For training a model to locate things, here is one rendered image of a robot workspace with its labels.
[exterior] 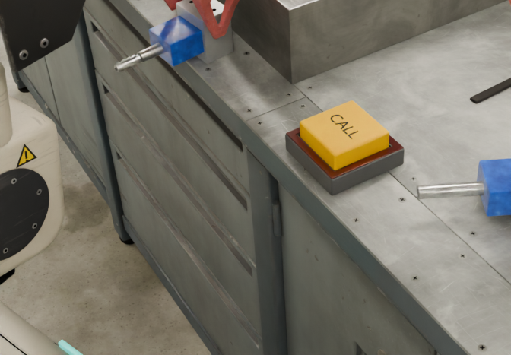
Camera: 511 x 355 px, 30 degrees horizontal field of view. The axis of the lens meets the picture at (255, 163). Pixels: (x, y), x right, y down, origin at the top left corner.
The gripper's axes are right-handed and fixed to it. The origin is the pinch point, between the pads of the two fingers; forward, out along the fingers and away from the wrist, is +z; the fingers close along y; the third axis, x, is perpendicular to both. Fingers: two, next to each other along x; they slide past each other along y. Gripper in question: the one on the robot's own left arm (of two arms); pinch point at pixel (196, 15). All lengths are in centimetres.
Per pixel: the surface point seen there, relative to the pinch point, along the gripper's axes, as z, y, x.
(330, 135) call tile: 0.8, -23.8, 2.5
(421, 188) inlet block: 1.2, -33.9, 1.3
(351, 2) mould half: -2.6, -12.7, -10.5
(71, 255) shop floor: 85, 60, -2
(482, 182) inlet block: 1.2, -36.8, -3.1
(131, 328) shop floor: 85, 36, 0
